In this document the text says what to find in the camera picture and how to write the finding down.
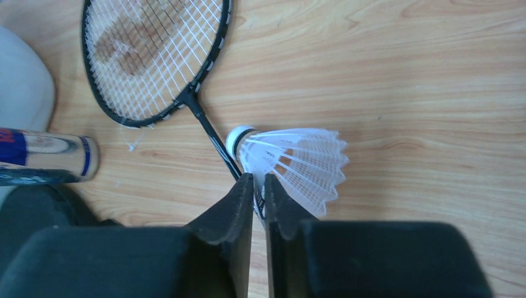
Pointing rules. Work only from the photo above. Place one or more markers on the black Crossway racket bag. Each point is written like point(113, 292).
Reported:
point(30, 208)

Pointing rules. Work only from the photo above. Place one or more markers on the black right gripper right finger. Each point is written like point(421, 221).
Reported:
point(308, 257)

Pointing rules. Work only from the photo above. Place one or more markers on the silver blue drink can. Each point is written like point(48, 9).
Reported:
point(33, 158)

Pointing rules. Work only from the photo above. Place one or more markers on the left black badminton racket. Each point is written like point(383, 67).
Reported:
point(146, 59)

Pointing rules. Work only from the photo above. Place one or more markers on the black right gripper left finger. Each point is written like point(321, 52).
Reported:
point(208, 257)

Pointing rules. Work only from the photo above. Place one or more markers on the white oval vegetable basket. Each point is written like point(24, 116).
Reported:
point(27, 87)

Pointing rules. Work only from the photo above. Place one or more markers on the white shuttlecock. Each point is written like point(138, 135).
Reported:
point(308, 162)

